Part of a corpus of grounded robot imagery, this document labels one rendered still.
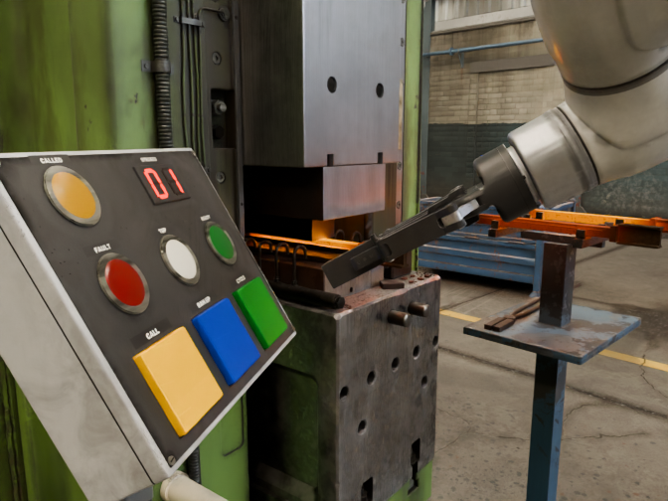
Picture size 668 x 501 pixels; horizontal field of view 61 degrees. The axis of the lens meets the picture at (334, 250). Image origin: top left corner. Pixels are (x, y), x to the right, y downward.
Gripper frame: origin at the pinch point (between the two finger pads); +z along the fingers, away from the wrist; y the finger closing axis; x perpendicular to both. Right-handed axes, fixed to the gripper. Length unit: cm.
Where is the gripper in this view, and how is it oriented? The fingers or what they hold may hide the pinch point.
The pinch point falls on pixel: (354, 262)
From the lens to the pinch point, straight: 65.0
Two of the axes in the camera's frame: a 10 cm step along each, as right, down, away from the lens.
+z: -8.4, 4.5, 2.9
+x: -4.9, -8.7, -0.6
